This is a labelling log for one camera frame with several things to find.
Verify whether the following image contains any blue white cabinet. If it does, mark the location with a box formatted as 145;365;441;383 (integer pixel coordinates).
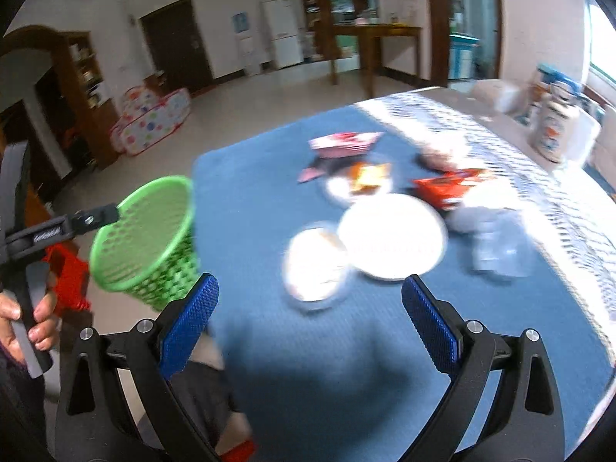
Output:
448;33;480;81

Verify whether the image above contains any dark wooden door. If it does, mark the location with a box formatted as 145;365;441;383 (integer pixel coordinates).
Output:
140;0;214;96

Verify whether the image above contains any blue ribbed table cloth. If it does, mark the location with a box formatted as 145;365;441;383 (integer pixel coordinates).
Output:
192;93;615;461

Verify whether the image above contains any round lidded food cup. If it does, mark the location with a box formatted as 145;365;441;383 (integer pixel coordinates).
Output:
281;222;354;314

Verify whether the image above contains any white refrigerator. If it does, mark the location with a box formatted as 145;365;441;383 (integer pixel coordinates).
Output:
262;0;304;69

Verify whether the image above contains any white round plate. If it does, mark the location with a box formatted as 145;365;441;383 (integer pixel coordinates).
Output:
337;193;448;281

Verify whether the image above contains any white cushion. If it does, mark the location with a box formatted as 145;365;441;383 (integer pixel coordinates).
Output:
572;110;601;167

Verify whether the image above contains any pink snack wrapper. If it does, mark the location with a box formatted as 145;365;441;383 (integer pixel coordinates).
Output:
298;131;384;184

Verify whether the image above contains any green mesh trash basket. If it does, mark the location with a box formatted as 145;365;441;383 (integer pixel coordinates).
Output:
89;175;198;312

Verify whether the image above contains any clear plastic cup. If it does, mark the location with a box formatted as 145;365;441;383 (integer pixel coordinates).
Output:
472;208;536;278

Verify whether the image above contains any person's left hand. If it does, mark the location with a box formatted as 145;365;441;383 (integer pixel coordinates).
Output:
1;275;60;367

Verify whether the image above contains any water dispenser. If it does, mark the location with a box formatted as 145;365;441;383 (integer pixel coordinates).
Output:
232;12;261;76

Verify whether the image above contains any polka dot play tent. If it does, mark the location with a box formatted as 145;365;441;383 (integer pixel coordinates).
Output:
110;85;191;156

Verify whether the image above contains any orange gold foil wrapper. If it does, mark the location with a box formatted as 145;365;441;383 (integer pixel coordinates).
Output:
348;162;392;195

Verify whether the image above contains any Doraemon white water bottle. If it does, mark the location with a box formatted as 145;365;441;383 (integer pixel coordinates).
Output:
528;64;582;164

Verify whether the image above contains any dark wooden table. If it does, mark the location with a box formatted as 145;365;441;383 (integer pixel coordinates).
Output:
325;23;422;99

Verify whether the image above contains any orange wafer snack packet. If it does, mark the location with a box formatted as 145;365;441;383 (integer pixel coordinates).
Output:
412;168;492;211

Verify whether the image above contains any wooden bookshelf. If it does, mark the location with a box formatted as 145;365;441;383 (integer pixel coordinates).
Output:
52;31;119;169

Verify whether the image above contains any red plastic stool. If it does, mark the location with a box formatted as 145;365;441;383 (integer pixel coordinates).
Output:
44;244;91;317

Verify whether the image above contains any clear round lid plate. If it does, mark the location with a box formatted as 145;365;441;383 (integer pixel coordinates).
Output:
320;173;393;209

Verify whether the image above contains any white paper ball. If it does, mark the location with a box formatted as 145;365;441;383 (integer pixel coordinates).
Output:
418;150;459;173

